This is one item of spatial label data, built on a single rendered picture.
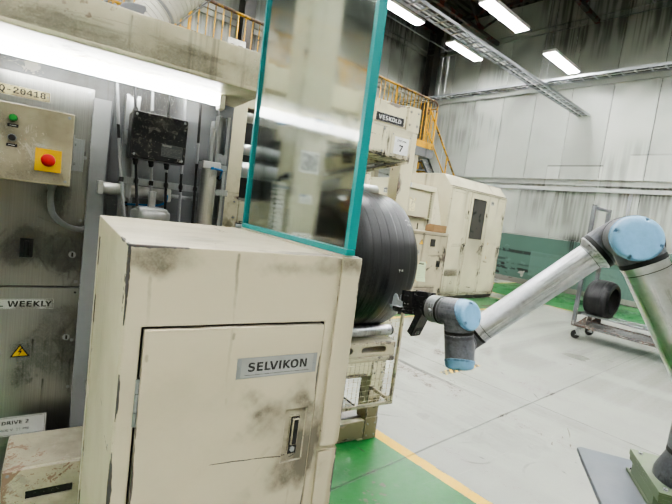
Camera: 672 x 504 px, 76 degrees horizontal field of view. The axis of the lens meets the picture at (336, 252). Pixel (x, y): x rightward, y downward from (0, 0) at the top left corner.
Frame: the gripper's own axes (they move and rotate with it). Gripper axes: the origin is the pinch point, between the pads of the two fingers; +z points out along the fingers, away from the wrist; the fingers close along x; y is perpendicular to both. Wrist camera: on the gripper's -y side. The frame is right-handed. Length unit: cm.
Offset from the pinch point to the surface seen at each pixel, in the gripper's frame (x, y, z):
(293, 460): 68, -20, -54
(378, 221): 9.5, 31.0, -0.7
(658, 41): -1075, 581, 338
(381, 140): -17, 73, 34
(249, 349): 79, 1, -57
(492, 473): -108, -100, 32
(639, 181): -1076, 247, 364
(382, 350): -6.1, -19.1, 11.8
